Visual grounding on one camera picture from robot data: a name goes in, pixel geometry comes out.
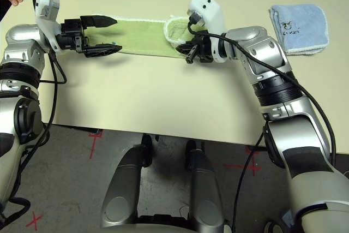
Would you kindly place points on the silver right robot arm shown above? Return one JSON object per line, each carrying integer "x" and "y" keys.
{"x": 286, "y": 102}

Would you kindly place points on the folded blue towel with embroidery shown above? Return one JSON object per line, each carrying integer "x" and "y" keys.
{"x": 300, "y": 28}

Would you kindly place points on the grey power adapter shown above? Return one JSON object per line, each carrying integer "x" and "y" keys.
{"x": 287, "y": 218}

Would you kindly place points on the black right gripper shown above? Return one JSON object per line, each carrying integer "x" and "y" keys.
{"x": 205, "y": 50}

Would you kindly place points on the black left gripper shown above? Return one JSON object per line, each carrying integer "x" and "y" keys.
{"x": 71, "y": 35}

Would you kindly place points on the green towel with white trim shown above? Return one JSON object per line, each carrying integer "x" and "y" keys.
{"x": 144, "y": 36}

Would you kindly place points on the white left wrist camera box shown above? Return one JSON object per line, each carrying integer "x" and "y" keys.
{"x": 46, "y": 1}

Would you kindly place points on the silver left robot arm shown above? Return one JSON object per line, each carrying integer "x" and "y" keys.
{"x": 19, "y": 53}

